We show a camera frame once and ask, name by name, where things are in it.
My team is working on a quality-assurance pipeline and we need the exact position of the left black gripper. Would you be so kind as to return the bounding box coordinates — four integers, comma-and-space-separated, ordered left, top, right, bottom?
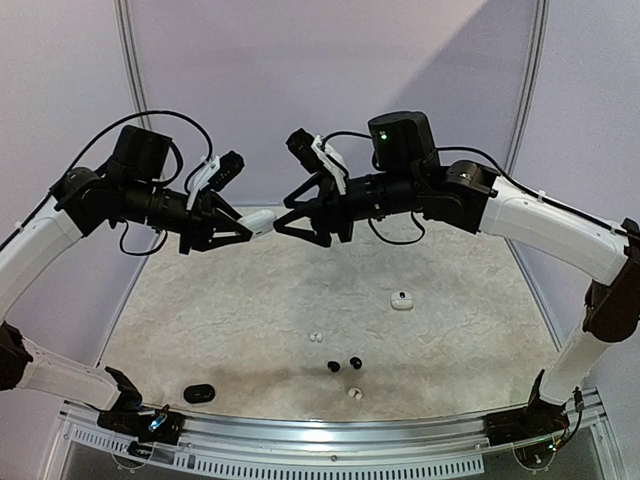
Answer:
121, 176, 252, 253

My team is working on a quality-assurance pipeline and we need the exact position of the white oval charging case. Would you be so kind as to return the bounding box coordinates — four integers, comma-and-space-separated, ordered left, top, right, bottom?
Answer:
238, 209, 277, 239

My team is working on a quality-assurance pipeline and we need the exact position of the white square charging case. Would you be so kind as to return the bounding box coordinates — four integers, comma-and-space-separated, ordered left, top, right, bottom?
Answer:
390, 291, 414, 311

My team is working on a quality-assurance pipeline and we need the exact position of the black oval charging case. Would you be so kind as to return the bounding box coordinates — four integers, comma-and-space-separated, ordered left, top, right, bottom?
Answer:
183, 383, 216, 404

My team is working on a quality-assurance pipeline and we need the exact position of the white earbud front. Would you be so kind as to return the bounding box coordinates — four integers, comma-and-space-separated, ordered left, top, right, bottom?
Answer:
348, 387, 363, 400

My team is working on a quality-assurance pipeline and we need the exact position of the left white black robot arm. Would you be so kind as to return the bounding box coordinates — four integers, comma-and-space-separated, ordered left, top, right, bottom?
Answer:
1, 125, 252, 434

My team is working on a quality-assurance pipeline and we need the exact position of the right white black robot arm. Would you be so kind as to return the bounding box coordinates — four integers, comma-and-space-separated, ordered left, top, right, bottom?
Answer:
274, 111, 639, 436

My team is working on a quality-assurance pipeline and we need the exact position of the black earbud right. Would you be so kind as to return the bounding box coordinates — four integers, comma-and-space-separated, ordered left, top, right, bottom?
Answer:
349, 357, 363, 370

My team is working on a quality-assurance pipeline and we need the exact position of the black earbud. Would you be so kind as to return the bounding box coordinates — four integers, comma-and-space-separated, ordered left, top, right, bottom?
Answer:
349, 357, 363, 370
327, 361, 341, 373

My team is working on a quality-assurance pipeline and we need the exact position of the black earbud left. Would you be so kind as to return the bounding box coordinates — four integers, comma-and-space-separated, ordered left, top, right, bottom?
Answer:
327, 361, 341, 373

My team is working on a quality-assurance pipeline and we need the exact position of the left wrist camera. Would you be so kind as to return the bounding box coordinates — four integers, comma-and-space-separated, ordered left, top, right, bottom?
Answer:
185, 151, 245, 211

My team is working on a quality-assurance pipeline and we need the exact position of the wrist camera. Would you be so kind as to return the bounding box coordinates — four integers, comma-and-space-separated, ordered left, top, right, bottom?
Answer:
285, 128, 349, 195
185, 151, 245, 211

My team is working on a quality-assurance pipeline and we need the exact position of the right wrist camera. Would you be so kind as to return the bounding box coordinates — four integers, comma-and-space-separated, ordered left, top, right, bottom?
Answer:
285, 128, 349, 195

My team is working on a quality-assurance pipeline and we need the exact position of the left black cable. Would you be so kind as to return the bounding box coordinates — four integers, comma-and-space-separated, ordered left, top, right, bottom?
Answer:
0, 109, 214, 256

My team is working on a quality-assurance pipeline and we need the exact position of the black cable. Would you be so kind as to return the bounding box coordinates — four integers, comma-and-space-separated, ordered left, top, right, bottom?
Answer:
0, 109, 214, 256
322, 130, 629, 246

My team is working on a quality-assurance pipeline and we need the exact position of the right black cable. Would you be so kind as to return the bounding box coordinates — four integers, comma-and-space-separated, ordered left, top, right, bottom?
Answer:
322, 130, 629, 246

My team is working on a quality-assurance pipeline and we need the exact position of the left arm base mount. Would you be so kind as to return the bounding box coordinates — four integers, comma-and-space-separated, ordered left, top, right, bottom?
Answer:
97, 400, 186, 445

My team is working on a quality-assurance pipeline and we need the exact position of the left aluminium frame post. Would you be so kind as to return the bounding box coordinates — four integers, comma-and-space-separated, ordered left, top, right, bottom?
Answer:
114, 0, 147, 111

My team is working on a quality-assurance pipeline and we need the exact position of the aluminium frame post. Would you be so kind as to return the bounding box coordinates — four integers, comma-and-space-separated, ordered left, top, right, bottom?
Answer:
505, 0, 549, 174
114, 0, 147, 111

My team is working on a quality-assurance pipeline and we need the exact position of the aluminium front rail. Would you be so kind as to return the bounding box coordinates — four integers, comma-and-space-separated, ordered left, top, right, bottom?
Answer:
44, 390, 624, 479

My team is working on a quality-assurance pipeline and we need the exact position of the right aluminium frame post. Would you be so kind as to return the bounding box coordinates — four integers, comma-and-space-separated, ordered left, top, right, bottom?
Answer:
505, 0, 549, 174

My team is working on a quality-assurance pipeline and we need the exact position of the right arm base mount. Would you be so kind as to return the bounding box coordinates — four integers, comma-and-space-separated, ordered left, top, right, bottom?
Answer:
483, 402, 569, 446

